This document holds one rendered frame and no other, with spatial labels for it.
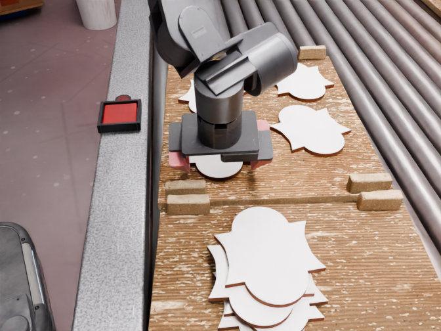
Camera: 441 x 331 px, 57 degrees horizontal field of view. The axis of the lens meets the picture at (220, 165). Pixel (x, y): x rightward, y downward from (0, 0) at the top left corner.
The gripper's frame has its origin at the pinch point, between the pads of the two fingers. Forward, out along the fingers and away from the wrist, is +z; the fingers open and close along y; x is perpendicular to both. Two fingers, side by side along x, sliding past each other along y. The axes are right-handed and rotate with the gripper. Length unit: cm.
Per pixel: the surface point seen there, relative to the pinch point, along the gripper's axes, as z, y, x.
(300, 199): 0.5, -11.5, 6.1
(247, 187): 0.5, -3.9, 3.7
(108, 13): 151, 72, -220
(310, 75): 8.3, -19.3, -24.4
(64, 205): 112, 68, -48
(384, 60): 14, -38, -33
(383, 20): 21, -46, -54
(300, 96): 6.3, -16.0, -17.6
